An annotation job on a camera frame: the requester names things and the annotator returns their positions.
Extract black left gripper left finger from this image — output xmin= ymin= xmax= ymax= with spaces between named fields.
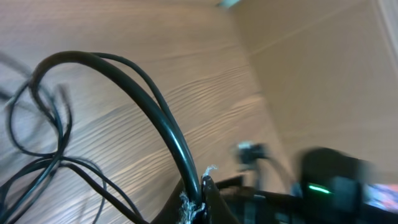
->
xmin=150 ymin=179 xmax=199 ymax=224

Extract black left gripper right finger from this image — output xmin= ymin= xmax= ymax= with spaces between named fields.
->
xmin=202 ymin=175 xmax=239 ymax=224

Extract black usb cable silver plug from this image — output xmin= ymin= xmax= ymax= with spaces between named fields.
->
xmin=0 ymin=52 xmax=147 ymax=224

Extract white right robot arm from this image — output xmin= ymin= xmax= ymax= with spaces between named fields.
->
xmin=217 ymin=147 xmax=397 ymax=223

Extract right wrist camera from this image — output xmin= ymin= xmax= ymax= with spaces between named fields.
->
xmin=233 ymin=141 xmax=267 ymax=172

